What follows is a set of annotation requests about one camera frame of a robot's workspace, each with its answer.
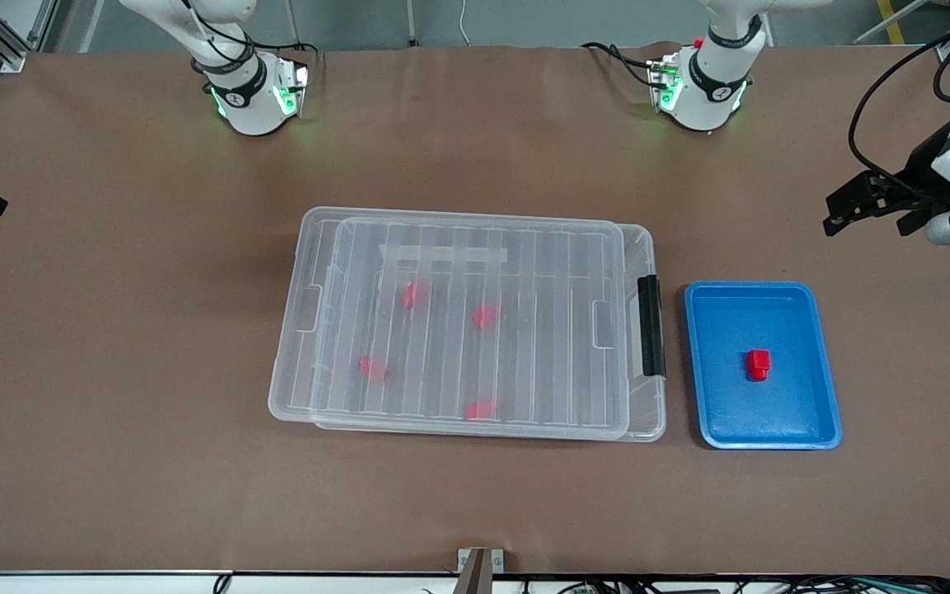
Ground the clear plastic box lid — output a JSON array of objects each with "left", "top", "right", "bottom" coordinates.
[{"left": 267, "top": 206, "right": 631, "bottom": 438}]

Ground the clear plastic storage box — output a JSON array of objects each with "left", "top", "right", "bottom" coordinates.
[{"left": 312, "top": 216, "right": 667, "bottom": 443}]

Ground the blue plastic tray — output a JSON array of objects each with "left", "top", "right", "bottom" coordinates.
[{"left": 684, "top": 280, "right": 844, "bottom": 451}]

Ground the brown paper table cover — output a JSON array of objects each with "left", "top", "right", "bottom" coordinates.
[{"left": 0, "top": 45, "right": 950, "bottom": 576}]

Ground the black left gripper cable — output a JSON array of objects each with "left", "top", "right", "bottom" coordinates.
[{"left": 848, "top": 12, "right": 950, "bottom": 207}]

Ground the black box latch handle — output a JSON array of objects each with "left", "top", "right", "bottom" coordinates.
[{"left": 637, "top": 276, "right": 666, "bottom": 378}]

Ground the white table edge rail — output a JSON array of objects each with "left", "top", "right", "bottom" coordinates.
[{"left": 0, "top": 569, "right": 950, "bottom": 594}]

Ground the metal bracket with brown post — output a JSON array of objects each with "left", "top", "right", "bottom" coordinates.
[{"left": 457, "top": 548, "right": 505, "bottom": 594}]

